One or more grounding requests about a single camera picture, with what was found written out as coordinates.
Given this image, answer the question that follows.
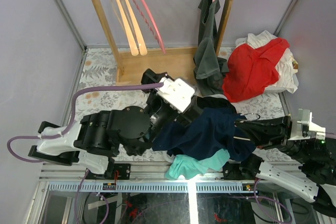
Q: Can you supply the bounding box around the navy blue t-shirt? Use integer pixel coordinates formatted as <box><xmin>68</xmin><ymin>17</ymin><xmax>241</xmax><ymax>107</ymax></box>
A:
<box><xmin>152</xmin><ymin>108</ymin><xmax>256</xmax><ymax>161</ymax></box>

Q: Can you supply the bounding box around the light wooden hanger left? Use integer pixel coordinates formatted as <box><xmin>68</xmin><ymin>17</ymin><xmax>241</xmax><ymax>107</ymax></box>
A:
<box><xmin>115</xmin><ymin>0</ymin><xmax>139</xmax><ymax>56</ymax></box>

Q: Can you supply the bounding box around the floral table mat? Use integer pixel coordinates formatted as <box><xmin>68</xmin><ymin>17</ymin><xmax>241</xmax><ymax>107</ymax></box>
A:
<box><xmin>75</xmin><ymin>48</ymin><xmax>289</xmax><ymax>163</ymax></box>

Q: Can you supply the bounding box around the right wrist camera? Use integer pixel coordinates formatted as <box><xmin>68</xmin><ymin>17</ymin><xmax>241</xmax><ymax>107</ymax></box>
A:
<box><xmin>288</xmin><ymin>109</ymin><xmax>326</xmax><ymax>141</ymax></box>

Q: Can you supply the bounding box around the light wooden hanger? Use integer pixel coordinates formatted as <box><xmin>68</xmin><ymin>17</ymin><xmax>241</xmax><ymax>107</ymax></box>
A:
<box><xmin>115</xmin><ymin>0</ymin><xmax>139</xmax><ymax>56</ymax></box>
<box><xmin>121</xmin><ymin>0</ymin><xmax>148</xmax><ymax>56</ymax></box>

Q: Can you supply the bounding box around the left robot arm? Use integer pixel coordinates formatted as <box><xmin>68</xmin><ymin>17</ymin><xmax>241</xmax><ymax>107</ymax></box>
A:
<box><xmin>28</xmin><ymin>69</ymin><xmax>202</xmax><ymax>179</ymax></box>

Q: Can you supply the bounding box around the black t-shirt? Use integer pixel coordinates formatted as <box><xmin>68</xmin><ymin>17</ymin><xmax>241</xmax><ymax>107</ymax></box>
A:
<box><xmin>196</xmin><ymin>97</ymin><xmax>237</xmax><ymax>113</ymax></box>

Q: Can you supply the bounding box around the teal t-shirt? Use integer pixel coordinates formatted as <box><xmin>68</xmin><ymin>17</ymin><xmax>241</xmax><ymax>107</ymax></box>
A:
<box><xmin>165</xmin><ymin>149</ymin><xmax>230</xmax><ymax>180</ymax></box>

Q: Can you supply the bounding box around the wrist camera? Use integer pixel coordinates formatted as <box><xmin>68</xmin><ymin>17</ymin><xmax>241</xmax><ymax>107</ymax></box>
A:
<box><xmin>288</xmin><ymin>109</ymin><xmax>326</xmax><ymax>141</ymax></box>
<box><xmin>157</xmin><ymin>77</ymin><xmax>196</xmax><ymax>113</ymax></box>

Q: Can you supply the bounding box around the pink twisted-bar hanger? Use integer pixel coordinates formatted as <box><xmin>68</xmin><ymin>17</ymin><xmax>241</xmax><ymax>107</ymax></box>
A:
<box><xmin>132</xmin><ymin>0</ymin><xmax>166</xmax><ymax>54</ymax></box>

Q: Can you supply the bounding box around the white garment pile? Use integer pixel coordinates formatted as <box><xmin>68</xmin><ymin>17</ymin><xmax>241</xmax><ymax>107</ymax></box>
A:
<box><xmin>235</xmin><ymin>30</ymin><xmax>299</xmax><ymax>93</ymax></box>

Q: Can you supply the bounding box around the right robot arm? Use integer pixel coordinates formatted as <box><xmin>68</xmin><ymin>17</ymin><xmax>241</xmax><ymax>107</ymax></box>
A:
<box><xmin>223</xmin><ymin>110</ymin><xmax>335</xmax><ymax>218</ymax></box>

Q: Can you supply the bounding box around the wooden clothes rack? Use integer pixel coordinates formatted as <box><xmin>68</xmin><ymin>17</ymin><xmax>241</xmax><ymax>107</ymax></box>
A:
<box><xmin>82</xmin><ymin>0</ymin><xmax>242</xmax><ymax>86</ymax></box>

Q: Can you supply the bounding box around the cream plastic hanger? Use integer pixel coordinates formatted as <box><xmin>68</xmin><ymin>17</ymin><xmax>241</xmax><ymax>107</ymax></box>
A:
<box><xmin>234</xmin><ymin>113</ymin><xmax>261</xmax><ymax>141</ymax></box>

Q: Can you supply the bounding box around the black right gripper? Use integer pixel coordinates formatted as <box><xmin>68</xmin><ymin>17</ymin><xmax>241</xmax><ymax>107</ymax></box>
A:
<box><xmin>233</xmin><ymin>113</ymin><xmax>311</xmax><ymax>162</ymax></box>

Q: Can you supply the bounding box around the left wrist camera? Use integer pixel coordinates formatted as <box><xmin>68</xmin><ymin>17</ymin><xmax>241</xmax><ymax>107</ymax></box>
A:
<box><xmin>157</xmin><ymin>77</ymin><xmax>196</xmax><ymax>113</ymax></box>

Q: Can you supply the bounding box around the grey t-shirt on hanger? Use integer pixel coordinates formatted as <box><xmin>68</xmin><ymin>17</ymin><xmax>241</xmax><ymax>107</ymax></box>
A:
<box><xmin>193</xmin><ymin>0</ymin><xmax>229</xmax><ymax>96</ymax></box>

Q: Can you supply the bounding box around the red t-shirt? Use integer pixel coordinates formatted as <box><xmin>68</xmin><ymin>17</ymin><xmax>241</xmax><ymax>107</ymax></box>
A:
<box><xmin>222</xmin><ymin>38</ymin><xmax>289</xmax><ymax>103</ymax></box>

